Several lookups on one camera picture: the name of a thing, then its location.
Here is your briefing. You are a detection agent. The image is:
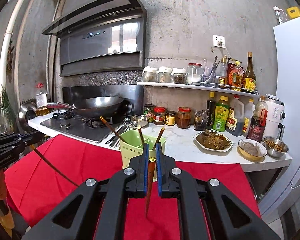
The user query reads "white kitchen appliance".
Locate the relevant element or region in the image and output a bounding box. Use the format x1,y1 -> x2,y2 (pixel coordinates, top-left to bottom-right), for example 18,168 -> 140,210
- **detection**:
262,93 -> 286,141

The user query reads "yellow bowl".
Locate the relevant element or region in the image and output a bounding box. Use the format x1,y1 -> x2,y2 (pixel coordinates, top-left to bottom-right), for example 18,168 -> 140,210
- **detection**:
238,138 -> 268,162

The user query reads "black gas stove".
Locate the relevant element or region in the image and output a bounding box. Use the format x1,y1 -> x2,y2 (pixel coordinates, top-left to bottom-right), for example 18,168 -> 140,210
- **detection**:
39,112 -> 131,145

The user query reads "white refrigerator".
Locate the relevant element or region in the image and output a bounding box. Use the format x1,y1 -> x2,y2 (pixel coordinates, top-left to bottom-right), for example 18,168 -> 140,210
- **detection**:
261,14 -> 300,216

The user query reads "glass cup with utensils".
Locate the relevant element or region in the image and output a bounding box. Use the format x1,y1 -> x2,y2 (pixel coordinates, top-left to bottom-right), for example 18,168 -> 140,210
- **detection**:
203,56 -> 219,83

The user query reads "large dark vinegar jug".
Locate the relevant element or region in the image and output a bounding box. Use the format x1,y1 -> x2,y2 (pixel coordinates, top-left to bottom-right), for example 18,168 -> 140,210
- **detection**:
225,95 -> 245,137

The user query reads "red seasoning packet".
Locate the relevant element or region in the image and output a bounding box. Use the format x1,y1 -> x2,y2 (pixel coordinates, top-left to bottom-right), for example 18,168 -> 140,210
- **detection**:
226,63 -> 243,88

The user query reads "white lid spice jar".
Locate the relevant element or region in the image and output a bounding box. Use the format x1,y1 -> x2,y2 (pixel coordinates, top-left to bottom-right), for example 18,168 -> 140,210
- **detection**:
172,67 -> 187,84
158,66 -> 173,83
143,66 -> 158,83

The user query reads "green plant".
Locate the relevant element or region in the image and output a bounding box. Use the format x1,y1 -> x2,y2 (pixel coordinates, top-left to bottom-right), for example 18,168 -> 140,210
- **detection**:
0,84 -> 17,128

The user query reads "tall dark bottle yellow label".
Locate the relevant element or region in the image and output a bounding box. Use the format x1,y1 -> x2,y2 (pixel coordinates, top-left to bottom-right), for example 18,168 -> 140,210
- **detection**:
241,52 -> 257,92

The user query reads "red cap cooking oil bottle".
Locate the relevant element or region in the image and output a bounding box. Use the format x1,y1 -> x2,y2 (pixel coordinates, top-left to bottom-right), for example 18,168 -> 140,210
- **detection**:
35,83 -> 51,116

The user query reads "red tablecloth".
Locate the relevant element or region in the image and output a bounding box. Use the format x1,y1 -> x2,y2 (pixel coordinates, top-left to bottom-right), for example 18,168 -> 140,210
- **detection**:
4,133 -> 262,240

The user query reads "bag of dark spices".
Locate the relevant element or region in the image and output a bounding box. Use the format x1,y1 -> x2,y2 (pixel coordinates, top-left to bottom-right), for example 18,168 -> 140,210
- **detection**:
194,110 -> 208,131

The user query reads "white wall pipe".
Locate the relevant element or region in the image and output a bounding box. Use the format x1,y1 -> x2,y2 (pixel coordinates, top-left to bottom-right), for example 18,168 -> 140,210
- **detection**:
0,0 -> 31,86

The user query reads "green plastic utensil holder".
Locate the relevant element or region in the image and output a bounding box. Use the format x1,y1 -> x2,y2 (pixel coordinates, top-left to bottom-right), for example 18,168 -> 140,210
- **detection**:
119,128 -> 166,183

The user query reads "green label jar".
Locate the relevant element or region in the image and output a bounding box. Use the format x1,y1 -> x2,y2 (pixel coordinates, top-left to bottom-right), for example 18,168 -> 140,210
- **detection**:
143,104 -> 154,124

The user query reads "steel pot lid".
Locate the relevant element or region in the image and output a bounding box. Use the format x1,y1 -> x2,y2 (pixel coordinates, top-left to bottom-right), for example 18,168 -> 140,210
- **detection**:
17,101 -> 38,127

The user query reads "dark bottle yellow cap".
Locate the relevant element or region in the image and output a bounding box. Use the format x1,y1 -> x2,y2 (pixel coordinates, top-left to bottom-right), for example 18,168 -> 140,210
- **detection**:
206,91 -> 216,130

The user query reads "white wall shelf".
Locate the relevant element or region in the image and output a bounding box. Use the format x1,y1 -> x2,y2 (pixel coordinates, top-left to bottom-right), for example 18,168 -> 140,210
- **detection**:
136,81 -> 260,98

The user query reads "red lid chili jar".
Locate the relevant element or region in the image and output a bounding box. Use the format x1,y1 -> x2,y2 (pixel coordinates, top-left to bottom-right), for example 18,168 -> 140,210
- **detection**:
153,106 -> 167,126

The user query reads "soy sauce bottle red handle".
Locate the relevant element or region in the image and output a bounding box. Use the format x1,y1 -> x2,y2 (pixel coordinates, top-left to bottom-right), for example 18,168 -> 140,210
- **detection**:
246,95 -> 269,141

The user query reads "steel spoon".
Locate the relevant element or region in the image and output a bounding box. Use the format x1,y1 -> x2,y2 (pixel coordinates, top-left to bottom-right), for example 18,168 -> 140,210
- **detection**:
115,117 -> 138,141

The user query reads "steel bowl with food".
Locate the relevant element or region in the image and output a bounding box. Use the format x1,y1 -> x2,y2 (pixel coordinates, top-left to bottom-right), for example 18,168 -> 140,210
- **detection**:
262,136 -> 289,159

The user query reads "green bottle yellow cap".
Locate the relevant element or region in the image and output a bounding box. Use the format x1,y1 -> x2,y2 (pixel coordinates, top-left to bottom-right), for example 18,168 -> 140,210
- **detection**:
212,95 -> 230,132

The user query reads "grey metal pipe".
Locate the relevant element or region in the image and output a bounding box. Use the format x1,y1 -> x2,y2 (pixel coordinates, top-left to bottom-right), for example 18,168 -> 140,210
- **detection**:
46,0 -> 71,91

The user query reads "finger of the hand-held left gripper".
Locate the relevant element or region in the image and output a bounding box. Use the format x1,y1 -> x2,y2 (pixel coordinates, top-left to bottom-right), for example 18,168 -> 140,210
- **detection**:
0,141 -> 38,156
0,132 -> 45,146

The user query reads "wooden chopstick gold tip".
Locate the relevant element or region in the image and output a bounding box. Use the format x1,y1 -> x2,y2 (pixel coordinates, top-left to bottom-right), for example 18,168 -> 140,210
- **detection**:
153,127 -> 165,150
98,115 -> 127,145
137,126 -> 145,147
32,146 -> 80,188
145,156 -> 157,218

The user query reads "clear plastic bottle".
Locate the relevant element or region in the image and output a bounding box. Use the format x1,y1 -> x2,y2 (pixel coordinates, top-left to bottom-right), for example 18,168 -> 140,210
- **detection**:
273,6 -> 288,26

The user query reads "red lid orange sauce jar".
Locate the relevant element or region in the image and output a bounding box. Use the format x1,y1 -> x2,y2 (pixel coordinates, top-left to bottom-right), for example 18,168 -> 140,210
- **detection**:
177,106 -> 192,129

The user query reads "small steel bowl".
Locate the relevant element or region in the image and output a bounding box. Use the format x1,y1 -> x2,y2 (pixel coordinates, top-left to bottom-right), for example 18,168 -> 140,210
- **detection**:
130,115 -> 149,127

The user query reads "glass jar white powder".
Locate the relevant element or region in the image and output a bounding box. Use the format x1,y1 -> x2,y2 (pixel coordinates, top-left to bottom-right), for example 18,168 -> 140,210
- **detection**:
186,63 -> 203,85

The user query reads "small clear seasoning bottle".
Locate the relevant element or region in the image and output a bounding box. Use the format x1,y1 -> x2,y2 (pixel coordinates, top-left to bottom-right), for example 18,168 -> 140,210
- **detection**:
218,57 -> 228,89

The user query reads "steel wok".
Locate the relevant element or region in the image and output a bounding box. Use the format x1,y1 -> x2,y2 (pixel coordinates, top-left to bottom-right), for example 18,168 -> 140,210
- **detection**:
47,96 -> 125,118

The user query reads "white jug yellow label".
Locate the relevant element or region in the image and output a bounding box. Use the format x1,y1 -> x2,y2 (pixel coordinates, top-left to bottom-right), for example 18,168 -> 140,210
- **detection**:
242,98 -> 256,137

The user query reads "small yellow label jar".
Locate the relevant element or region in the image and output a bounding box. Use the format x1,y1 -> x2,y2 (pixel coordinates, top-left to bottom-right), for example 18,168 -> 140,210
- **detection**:
165,110 -> 177,126

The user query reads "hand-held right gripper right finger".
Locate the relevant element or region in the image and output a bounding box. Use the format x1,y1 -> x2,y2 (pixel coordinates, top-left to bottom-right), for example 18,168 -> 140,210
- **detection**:
155,141 -> 282,240

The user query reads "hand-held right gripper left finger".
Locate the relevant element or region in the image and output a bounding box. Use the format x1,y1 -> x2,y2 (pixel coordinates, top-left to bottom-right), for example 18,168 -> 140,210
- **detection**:
22,142 -> 150,240

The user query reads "small yellow oil bottle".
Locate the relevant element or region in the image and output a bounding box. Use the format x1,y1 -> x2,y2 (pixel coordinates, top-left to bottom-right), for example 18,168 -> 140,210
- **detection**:
231,61 -> 243,92

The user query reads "yellow box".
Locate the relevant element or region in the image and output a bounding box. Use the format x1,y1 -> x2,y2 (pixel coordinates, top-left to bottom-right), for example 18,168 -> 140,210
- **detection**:
286,6 -> 300,22

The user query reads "white plate of food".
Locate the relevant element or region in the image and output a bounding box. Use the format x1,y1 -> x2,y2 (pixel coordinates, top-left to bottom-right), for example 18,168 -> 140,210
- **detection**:
193,129 -> 234,152

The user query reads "black range hood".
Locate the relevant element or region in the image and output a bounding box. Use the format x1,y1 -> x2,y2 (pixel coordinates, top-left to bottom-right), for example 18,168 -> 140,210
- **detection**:
41,0 -> 148,78

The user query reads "white wall socket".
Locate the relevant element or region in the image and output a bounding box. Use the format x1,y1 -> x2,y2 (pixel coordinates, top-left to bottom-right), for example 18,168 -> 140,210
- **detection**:
213,34 -> 226,49

